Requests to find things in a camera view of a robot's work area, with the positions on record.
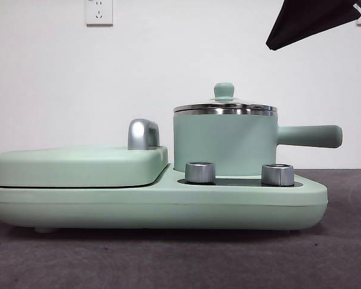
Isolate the silver control knob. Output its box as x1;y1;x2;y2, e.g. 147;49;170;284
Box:
185;161;217;184
261;164;295;186

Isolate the mint green handled steamer pot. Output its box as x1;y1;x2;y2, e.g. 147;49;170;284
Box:
173;104;343;178

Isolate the mint green breakfast machine base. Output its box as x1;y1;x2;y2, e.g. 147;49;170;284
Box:
0;164;329;234

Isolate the glass lid with green knob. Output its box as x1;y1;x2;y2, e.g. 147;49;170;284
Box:
173;82;278;117

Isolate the mint green griddle cover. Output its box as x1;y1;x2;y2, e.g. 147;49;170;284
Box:
0;146;169;188

